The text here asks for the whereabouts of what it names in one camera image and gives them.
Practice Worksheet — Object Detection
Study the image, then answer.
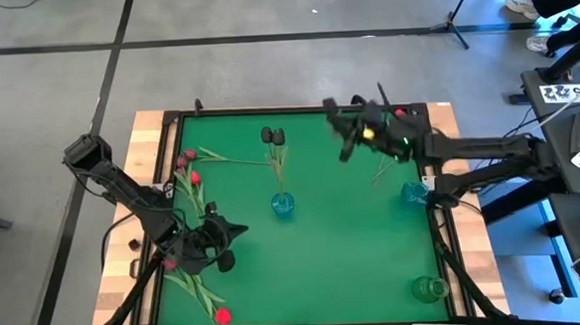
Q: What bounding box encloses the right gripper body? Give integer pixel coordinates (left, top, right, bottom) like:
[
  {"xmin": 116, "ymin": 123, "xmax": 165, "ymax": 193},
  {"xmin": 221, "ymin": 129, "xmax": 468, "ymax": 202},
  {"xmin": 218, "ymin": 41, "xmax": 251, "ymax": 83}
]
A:
[{"xmin": 322, "ymin": 92, "xmax": 428, "ymax": 168}]

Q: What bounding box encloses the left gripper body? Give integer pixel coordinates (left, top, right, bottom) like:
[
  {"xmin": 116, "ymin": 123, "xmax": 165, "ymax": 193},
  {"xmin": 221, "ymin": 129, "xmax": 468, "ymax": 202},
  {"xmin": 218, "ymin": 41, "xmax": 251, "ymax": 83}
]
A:
[{"xmin": 171, "ymin": 201, "xmax": 236, "ymax": 277}]

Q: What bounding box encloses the blue glass vase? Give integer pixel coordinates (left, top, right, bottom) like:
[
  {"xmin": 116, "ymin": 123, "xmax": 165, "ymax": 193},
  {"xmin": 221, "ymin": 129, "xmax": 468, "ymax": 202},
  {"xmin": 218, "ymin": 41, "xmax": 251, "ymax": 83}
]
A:
[
  {"xmin": 270, "ymin": 190, "xmax": 297, "ymax": 221},
  {"xmin": 399, "ymin": 179, "xmax": 432, "ymax": 209}
]

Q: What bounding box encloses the maroon tulip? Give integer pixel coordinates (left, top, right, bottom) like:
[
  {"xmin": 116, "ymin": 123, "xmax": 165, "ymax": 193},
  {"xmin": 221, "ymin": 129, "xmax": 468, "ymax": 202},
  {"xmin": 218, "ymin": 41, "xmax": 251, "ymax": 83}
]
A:
[
  {"xmin": 175, "ymin": 155, "xmax": 208, "ymax": 219},
  {"xmin": 161, "ymin": 254, "xmax": 227, "ymax": 309},
  {"xmin": 183, "ymin": 143, "xmax": 271, "ymax": 169}
]

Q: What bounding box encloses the green glass vase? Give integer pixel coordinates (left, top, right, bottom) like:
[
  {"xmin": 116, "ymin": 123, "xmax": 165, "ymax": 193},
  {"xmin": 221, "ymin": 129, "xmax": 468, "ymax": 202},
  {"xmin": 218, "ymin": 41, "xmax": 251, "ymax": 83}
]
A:
[{"xmin": 410, "ymin": 273, "xmax": 452, "ymax": 305}]

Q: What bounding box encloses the black rig strut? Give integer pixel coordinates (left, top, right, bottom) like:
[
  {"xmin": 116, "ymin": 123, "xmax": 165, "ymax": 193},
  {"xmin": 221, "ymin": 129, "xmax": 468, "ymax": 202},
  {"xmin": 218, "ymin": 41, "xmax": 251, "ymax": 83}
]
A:
[
  {"xmin": 430, "ymin": 215, "xmax": 511, "ymax": 323},
  {"xmin": 92, "ymin": 247, "xmax": 173, "ymax": 325}
]

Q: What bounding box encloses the green table mat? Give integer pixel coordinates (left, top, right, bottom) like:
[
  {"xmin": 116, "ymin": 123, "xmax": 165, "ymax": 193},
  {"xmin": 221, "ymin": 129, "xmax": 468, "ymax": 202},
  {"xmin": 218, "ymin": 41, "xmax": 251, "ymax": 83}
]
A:
[{"xmin": 146, "ymin": 103, "xmax": 452, "ymax": 325}]

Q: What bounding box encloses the black tripod stand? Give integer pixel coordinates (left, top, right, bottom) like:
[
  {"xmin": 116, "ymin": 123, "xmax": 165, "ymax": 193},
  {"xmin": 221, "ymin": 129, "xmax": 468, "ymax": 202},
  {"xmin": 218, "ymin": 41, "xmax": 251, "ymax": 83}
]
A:
[{"xmin": 428, "ymin": 0, "xmax": 487, "ymax": 53}]

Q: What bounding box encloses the black desk foot bar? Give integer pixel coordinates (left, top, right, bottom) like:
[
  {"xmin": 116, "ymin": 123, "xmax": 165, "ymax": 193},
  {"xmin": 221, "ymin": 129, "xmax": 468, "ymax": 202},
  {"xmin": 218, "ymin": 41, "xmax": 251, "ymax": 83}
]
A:
[{"xmin": 479, "ymin": 175, "xmax": 567, "ymax": 226}]

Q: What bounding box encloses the person's shoe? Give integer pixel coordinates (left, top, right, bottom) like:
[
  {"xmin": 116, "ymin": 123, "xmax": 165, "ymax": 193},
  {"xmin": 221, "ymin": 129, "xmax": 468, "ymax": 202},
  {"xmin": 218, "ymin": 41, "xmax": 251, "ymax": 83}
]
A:
[
  {"xmin": 525, "ymin": 34, "xmax": 552, "ymax": 55},
  {"xmin": 505, "ymin": 0, "xmax": 542, "ymax": 22}
]

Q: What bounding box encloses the white printed sticker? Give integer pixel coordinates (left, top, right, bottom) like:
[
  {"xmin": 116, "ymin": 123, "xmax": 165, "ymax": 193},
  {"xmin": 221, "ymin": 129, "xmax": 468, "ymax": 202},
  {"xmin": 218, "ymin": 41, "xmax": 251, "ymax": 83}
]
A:
[{"xmin": 537, "ymin": 81, "xmax": 580, "ymax": 104}]

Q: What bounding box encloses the black slanted pole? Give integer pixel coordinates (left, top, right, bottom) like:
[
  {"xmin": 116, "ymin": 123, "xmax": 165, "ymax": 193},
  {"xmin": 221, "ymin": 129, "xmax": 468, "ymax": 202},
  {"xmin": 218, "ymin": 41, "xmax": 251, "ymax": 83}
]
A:
[{"xmin": 533, "ymin": 27, "xmax": 580, "ymax": 83}]

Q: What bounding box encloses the black table frame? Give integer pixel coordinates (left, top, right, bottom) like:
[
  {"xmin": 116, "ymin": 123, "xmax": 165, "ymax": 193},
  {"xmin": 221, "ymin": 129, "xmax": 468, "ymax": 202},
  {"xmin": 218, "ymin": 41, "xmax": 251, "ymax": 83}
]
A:
[{"xmin": 117, "ymin": 92, "xmax": 482, "ymax": 325}]

